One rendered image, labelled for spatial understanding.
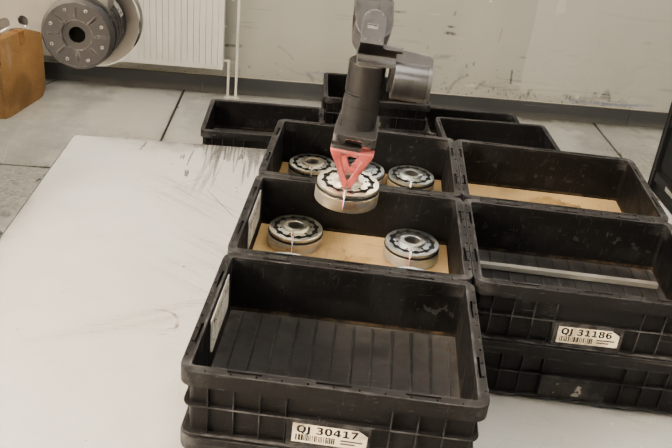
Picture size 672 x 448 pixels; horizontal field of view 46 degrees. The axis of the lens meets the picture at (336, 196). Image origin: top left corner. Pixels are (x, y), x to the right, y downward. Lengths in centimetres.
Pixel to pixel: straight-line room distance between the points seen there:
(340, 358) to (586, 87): 380
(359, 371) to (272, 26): 348
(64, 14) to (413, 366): 94
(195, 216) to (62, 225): 29
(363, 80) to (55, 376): 70
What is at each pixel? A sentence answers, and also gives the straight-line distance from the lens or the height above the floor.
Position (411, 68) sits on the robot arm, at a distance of 122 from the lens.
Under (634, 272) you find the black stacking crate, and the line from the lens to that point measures 166.
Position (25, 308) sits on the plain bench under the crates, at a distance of 160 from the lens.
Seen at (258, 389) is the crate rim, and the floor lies 92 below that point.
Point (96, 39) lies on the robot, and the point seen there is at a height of 113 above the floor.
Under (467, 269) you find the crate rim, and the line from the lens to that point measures 133.
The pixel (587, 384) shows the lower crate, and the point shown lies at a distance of 145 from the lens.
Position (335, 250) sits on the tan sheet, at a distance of 152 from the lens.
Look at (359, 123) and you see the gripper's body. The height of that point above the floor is 115.
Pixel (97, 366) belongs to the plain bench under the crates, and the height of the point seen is 70.
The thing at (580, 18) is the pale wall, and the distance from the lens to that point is 476.
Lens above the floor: 160
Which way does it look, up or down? 27 degrees down
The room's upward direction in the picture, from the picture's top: 6 degrees clockwise
